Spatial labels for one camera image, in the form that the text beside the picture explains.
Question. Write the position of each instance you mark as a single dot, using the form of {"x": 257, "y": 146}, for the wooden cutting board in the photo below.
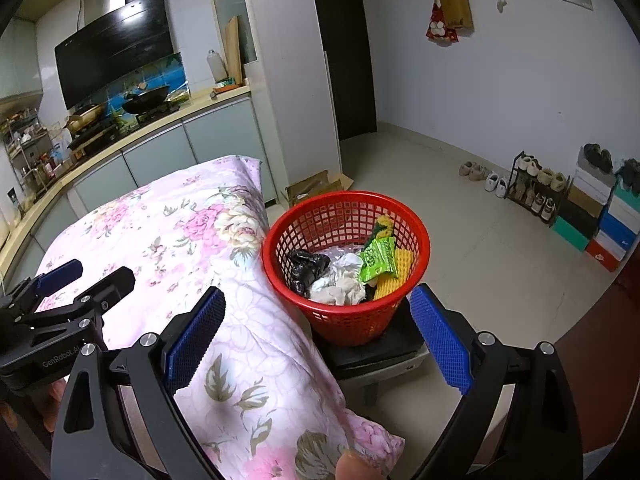
{"x": 233, "y": 50}

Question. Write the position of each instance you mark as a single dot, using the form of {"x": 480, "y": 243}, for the red plastic mesh basket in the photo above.
{"x": 350, "y": 325}

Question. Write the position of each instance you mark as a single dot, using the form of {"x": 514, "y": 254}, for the dark red wooden cabinet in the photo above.
{"x": 600, "y": 345}

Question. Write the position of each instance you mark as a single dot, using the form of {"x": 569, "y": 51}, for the yellow foam net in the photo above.
{"x": 400, "y": 262}

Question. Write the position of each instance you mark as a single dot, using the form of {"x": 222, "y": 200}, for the black wok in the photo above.
{"x": 147, "y": 100}

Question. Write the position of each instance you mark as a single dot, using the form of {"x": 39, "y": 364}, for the small orange tray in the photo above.
{"x": 225, "y": 87}

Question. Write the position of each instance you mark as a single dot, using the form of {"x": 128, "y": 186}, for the golden cooking pot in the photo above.
{"x": 85, "y": 119}

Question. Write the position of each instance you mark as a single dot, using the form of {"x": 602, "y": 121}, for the dark fuzzy slipper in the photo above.
{"x": 624, "y": 172}
{"x": 635, "y": 180}

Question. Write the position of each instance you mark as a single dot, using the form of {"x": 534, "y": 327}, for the black shoe rack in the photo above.
{"x": 515, "y": 170}

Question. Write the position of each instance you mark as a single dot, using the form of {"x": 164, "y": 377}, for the green snack wrapper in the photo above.
{"x": 377, "y": 260}

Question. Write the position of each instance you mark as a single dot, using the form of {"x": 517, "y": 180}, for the black sandal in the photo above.
{"x": 606, "y": 160}
{"x": 591, "y": 154}

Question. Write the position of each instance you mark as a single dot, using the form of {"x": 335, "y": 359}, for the black range hood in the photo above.
{"x": 115, "y": 45}

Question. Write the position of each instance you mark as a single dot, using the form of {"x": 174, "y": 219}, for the glass kitchen wall cabinet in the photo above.
{"x": 20, "y": 65}

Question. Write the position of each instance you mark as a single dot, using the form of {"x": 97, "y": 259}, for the white paper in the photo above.
{"x": 340, "y": 282}

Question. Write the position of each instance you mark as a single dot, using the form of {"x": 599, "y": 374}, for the cardboard box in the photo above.
{"x": 312, "y": 187}

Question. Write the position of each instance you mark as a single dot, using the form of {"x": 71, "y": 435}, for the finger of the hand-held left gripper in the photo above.
{"x": 57, "y": 275}
{"x": 117, "y": 285}

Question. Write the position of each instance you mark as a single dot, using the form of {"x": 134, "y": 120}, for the white bottle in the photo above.
{"x": 216, "y": 66}

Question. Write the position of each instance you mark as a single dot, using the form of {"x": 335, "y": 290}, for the black gas stove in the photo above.
{"x": 95, "y": 137}

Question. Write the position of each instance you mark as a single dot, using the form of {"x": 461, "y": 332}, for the person's right hand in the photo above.
{"x": 357, "y": 469}

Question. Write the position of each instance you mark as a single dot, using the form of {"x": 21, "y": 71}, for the blue backsplash picture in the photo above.
{"x": 172, "y": 67}

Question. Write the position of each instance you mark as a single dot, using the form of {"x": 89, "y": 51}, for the red gift bag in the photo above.
{"x": 437, "y": 30}

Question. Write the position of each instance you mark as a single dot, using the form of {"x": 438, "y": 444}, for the brown paper bag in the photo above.
{"x": 456, "y": 7}

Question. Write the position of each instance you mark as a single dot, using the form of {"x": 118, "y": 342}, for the group of assorted shoes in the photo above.
{"x": 545, "y": 177}

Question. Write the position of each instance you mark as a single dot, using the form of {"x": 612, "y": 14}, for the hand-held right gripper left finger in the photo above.
{"x": 195, "y": 340}

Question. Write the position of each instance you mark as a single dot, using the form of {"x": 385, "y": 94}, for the dark wooden door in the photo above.
{"x": 347, "y": 50}

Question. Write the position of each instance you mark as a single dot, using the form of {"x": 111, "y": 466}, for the kitchen counter with cabinets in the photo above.
{"x": 160, "y": 155}

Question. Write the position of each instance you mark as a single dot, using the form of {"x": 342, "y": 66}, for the white sneaker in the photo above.
{"x": 504, "y": 187}
{"x": 492, "y": 182}

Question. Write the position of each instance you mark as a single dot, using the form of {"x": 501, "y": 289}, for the beige fuzzy slipper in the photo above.
{"x": 480, "y": 172}
{"x": 466, "y": 170}

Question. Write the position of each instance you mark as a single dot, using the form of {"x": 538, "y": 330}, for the pink floral blanket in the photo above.
{"x": 175, "y": 230}

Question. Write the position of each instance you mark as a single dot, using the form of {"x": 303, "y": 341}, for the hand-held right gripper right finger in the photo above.
{"x": 442, "y": 340}

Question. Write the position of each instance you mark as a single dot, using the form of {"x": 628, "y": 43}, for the black cushioned grey stool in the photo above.
{"x": 385, "y": 355}

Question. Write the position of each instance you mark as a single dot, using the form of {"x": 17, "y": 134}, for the metal kitchen rack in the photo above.
{"x": 25, "y": 160}

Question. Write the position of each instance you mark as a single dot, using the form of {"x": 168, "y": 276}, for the black plastic bag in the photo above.
{"x": 305, "y": 267}

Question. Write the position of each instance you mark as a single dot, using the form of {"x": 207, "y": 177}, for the stack of shoe boxes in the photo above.
{"x": 590, "y": 205}

